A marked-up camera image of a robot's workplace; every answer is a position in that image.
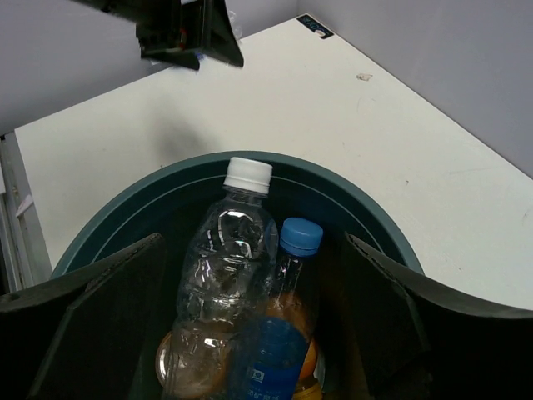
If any tape scrap on table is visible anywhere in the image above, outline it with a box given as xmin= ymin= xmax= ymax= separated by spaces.
xmin=356 ymin=73 xmax=373 ymax=82

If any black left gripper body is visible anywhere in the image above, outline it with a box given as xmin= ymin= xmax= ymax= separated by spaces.
xmin=76 ymin=0 xmax=200 ymax=71

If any blue label water bottle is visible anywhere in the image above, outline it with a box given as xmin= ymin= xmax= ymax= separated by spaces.
xmin=226 ymin=217 xmax=324 ymax=399

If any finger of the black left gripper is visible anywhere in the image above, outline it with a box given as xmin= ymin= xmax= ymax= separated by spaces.
xmin=207 ymin=0 xmax=244 ymax=68

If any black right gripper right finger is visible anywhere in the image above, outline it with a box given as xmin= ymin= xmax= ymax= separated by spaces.
xmin=343 ymin=235 xmax=532 ymax=399

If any left blue table sticker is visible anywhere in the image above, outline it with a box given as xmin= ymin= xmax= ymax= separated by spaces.
xmin=296 ymin=14 xmax=335 ymax=39

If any orange bottle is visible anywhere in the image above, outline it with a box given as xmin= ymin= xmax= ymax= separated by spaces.
xmin=155 ymin=292 xmax=317 ymax=399

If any dark teal plastic bin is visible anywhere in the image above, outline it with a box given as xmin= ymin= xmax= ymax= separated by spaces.
xmin=49 ymin=150 xmax=426 ymax=400

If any crushed clear plastic bottle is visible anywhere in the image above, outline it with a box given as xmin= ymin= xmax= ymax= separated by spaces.
xmin=160 ymin=156 xmax=279 ymax=400

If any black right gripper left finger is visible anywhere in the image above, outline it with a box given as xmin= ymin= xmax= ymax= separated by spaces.
xmin=1 ymin=233 xmax=167 ymax=399

